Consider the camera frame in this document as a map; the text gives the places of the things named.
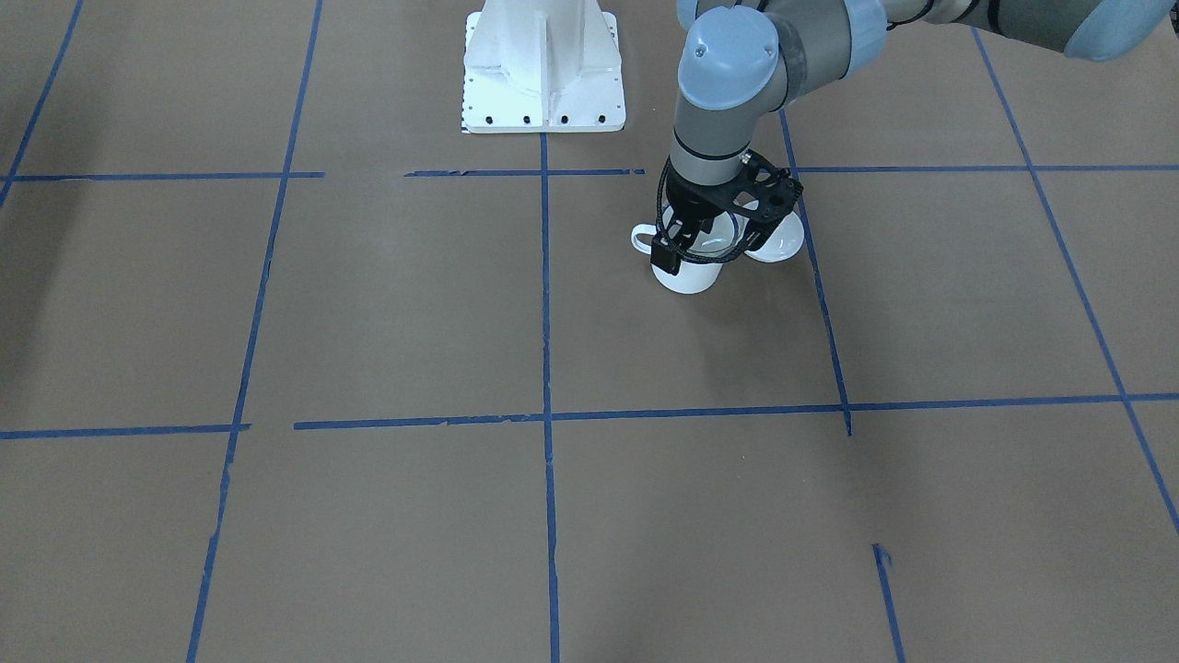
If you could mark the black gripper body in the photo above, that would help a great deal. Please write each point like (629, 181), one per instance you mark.
(689, 196)

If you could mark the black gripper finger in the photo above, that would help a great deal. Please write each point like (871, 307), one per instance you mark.
(666, 253)

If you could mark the clear glass funnel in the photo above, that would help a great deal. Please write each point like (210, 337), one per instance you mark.
(723, 245)

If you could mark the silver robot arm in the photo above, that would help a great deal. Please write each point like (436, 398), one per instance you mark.
(742, 60)

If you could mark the white enamel mug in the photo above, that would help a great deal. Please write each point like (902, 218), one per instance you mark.
(693, 278)

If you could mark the white ceramic lid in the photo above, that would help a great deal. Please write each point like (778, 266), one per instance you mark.
(783, 243)

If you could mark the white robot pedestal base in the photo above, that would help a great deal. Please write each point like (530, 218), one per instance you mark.
(542, 66)

